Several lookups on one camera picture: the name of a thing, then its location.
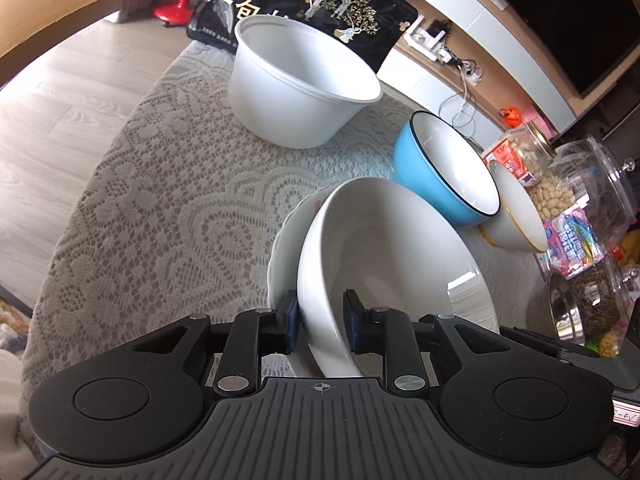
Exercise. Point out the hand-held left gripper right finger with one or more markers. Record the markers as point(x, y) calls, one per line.
point(352, 322)

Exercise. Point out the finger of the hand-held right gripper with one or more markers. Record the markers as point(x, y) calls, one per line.
point(535, 340)

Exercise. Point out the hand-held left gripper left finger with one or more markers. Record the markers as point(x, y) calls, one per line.
point(290, 320)

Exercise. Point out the stainless steel bowl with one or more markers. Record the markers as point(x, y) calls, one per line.
point(565, 310)

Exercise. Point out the white plate with red print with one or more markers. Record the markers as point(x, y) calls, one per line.
point(285, 255)

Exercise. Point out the white ceramic bowl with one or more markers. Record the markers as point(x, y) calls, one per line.
point(390, 240)

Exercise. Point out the clear sunflower seed jar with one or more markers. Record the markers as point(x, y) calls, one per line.
point(602, 300)

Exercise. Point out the pink marshmallow bag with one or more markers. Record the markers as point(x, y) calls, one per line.
point(575, 240)

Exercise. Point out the small white bowl yellow rim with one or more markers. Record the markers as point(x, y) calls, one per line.
point(515, 210)

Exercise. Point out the white lace tablecloth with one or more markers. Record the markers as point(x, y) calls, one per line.
point(175, 200)

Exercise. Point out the large clear peanut jar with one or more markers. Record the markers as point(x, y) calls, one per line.
point(600, 180)

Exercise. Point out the blue enamel bowl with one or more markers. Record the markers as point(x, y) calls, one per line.
point(415, 160)

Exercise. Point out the labelled peanut jar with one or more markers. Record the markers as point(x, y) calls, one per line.
point(520, 152)

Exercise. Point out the white plastic bowl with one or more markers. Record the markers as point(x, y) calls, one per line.
point(280, 105)

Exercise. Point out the orange pumpkin toy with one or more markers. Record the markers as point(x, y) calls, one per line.
point(511, 116)

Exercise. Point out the white power strip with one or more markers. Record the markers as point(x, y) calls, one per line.
point(462, 67)

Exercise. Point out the black television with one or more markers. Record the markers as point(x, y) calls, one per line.
point(575, 10)

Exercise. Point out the wooden table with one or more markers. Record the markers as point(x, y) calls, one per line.
point(30, 15)

